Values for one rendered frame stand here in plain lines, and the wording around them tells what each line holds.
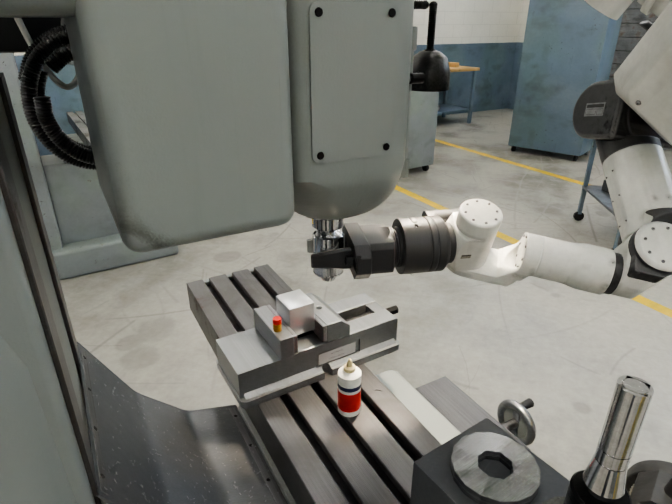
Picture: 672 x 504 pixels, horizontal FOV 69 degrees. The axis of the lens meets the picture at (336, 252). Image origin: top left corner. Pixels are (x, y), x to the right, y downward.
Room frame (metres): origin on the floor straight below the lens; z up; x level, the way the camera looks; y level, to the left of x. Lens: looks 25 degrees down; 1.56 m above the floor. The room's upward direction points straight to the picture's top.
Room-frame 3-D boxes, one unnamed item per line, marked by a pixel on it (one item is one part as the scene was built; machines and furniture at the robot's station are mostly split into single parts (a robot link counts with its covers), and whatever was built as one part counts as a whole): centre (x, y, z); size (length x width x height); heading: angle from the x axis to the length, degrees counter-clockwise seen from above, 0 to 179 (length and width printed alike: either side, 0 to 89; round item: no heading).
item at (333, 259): (0.65, 0.01, 1.24); 0.06 x 0.02 x 0.03; 99
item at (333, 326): (0.83, 0.03, 1.03); 0.12 x 0.06 x 0.04; 31
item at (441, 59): (0.87, -0.15, 1.48); 0.07 x 0.07 x 0.06
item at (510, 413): (0.93, -0.42, 0.64); 0.16 x 0.12 x 0.12; 119
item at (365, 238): (0.70, -0.08, 1.23); 0.13 x 0.12 x 0.10; 9
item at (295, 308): (0.80, 0.08, 1.05); 0.06 x 0.05 x 0.06; 31
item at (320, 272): (0.68, 0.01, 1.23); 0.05 x 0.05 x 0.06
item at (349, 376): (0.67, -0.02, 0.99); 0.04 x 0.04 x 0.11
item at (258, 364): (0.82, 0.05, 0.99); 0.35 x 0.15 x 0.11; 121
